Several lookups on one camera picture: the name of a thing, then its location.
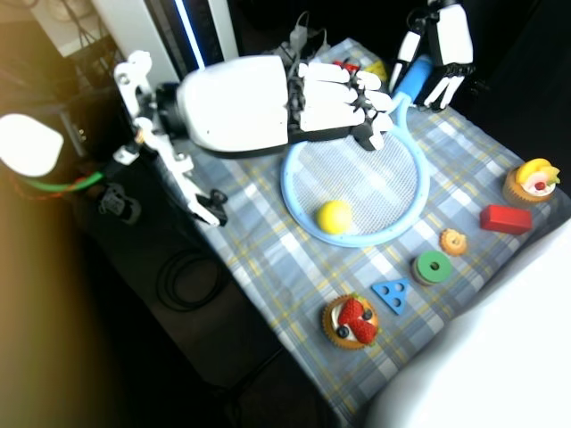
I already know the red rectangular block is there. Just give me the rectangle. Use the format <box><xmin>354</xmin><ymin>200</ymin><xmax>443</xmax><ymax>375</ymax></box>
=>
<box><xmin>479</xmin><ymin>203</ymin><xmax>534</xmax><ymax>236</ymax></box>

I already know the small orange toy biscuit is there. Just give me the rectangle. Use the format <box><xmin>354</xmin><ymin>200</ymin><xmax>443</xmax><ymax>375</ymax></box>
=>
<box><xmin>438</xmin><ymin>227</ymin><xmax>468</xmax><ymax>258</ymax></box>

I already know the white equipment case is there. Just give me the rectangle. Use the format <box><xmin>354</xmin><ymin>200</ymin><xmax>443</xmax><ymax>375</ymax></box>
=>
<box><xmin>30</xmin><ymin>0</ymin><xmax>112</xmax><ymax>58</ymax></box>

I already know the blue plaid tablecloth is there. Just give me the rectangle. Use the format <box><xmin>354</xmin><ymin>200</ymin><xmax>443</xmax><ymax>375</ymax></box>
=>
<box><xmin>186</xmin><ymin>37</ymin><xmax>571</xmax><ymax>428</ymax></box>

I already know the yellow foam ball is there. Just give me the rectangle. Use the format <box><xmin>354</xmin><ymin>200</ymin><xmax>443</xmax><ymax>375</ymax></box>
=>
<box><xmin>315</xmin><ymin>199</ymin><xmax>354</xmax><ymax>235</ymax></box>

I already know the light blue toy racket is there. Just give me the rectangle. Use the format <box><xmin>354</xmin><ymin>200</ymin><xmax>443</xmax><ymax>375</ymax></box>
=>
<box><xmin>279</xmin><ymin>55</ymin><xmax>434</xmax><ymax>249</ymax></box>

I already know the white plug adapter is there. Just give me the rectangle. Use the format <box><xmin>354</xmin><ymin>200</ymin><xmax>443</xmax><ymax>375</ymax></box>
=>
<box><xmin>288</xmin><ymin>12</ymin><xmax>312</xmax><ymax>54</ymax></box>

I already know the green ring block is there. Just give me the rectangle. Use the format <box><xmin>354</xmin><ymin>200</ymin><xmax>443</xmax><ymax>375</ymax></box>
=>
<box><xmin>410</xmin><ymin>250</ymin><xmax>455</xmax><ymax>287</ymax></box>

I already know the white power strip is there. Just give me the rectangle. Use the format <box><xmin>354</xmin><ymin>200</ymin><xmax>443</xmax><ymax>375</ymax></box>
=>
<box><xmin>276</xmin><ymin>29</ymin><xmax>334</xmax><ymax>63</ymax></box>

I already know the black coiled cable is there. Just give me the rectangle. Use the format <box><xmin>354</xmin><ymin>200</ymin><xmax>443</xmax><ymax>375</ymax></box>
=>
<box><xmin>155</xmin><ymin>249</ymin><xmax>224</xmax><ymax>313</ymax></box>

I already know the blue triangle block with holes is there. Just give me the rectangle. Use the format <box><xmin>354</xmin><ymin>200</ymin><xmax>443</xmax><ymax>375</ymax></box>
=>
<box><xmin>370</xmin><ymin>278</ymin><xmax>410</xmax><ymax>317</ymax></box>

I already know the toy cupcake with strawberries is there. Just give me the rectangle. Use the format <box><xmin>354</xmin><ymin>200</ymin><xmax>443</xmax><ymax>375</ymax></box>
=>
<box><xmin>321</xmin><ymin>292</ymin><xmax>381</xmax><ymax>351</ymax></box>

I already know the white column with blue light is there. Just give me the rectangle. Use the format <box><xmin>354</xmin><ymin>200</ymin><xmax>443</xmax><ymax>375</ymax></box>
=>
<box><xmin>91</xmin><ymin>0</ymin><xmax>241</xmax><ymax>86</ymax></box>

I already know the yellow triangle block with holes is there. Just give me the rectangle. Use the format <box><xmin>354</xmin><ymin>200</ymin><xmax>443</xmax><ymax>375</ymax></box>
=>
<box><xmin>365</xmin><ymin>60</ymin><xmax>388</xmax><ymax>84</ymax></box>

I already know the toy cupcake with mango slices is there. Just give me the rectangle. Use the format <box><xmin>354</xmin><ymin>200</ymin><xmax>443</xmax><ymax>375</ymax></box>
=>
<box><xmin>502</xmin><ymin>157</ymin><xmax>562</xmax><ymax>210</ymax></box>

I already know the white smooth housing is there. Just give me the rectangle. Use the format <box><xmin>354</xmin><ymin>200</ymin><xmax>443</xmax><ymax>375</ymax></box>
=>
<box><xmin>363</xmin><ymin>222</ymin><xmax>571</xmax><ymax>428</ymax></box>

